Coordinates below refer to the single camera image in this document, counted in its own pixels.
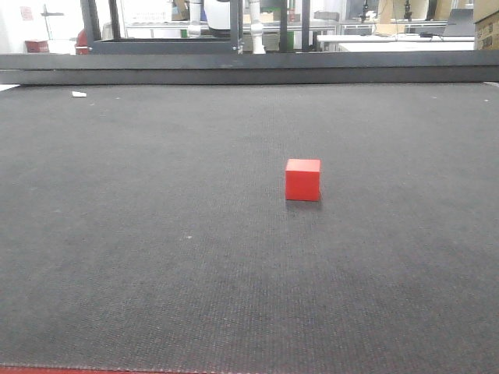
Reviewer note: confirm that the black metal frame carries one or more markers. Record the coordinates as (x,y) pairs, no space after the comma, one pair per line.
(180,27)

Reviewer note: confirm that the red fire extinguisher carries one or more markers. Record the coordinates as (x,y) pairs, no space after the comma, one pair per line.
(81,45)

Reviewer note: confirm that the cardboard box far right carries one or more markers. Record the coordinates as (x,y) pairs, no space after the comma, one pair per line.
(485,15)

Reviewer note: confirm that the red magnetic cube block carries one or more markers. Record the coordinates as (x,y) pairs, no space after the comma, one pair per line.
(302,179)

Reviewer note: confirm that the red box on shelf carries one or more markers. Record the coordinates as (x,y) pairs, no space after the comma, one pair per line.
(37,46)

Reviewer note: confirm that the white lab table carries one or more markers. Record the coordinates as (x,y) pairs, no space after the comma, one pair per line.
(394,43)

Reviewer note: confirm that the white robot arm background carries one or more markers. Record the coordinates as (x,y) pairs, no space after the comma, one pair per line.
(256,27)

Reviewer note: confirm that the dark grey carpet mat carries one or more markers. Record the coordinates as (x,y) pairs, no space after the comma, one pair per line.
(146,228)

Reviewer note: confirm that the stacked dark grey boards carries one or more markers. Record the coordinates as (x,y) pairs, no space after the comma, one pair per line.
(272,69)

